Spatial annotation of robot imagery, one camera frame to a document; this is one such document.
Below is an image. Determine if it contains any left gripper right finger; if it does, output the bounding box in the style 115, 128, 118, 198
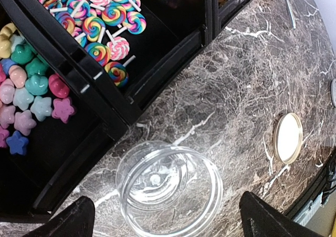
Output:
239, 191, 319, 236

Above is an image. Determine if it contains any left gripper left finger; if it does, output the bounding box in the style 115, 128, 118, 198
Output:
26, 196, 95, 237

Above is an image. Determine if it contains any black three-compartment candy tray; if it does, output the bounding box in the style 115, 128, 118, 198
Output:
1, 0, 251, 223

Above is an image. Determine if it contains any pile of star candies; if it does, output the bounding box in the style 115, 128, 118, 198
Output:
1, 23, 76, 156

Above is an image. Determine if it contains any white jar lid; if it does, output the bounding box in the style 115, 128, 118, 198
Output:
272, 112, 303, 164

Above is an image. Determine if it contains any pile of swirl lollipops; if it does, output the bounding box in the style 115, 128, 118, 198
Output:
39, 0, 146, 88

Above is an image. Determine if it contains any white slotted cable duct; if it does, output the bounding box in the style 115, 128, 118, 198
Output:
293, 192, 323, 226

